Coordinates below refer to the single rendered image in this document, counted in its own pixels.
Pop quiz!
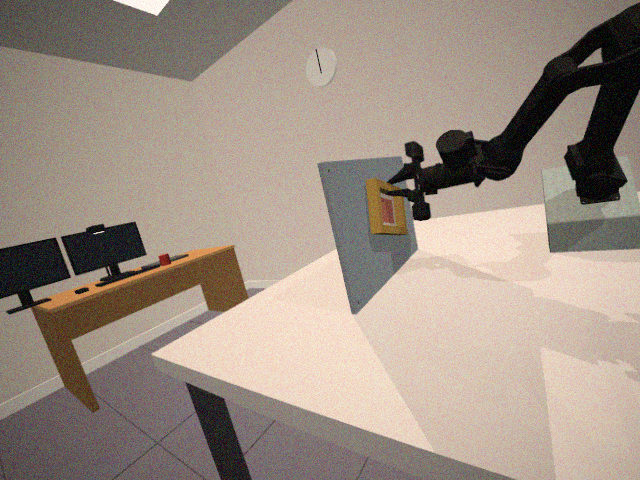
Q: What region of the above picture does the yellow picture frame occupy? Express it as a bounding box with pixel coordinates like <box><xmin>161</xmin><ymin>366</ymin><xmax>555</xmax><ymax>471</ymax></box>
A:
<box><xmin>366</xmin><ymin>178</ymin><xmax>408</xmax><ymax>235</ymax></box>

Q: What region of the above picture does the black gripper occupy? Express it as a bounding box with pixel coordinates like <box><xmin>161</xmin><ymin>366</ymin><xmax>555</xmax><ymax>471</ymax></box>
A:
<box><xmin>385</xmin><ymin>142</ymin><xmax>451</xmax><ymax>221</ymax></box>

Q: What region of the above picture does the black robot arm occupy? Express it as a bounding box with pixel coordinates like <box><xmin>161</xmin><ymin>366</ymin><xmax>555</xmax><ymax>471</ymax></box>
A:
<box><xmin>436</xmin><ymin>2</ymin><xmax>640</xmax><ymax>205</ymax></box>

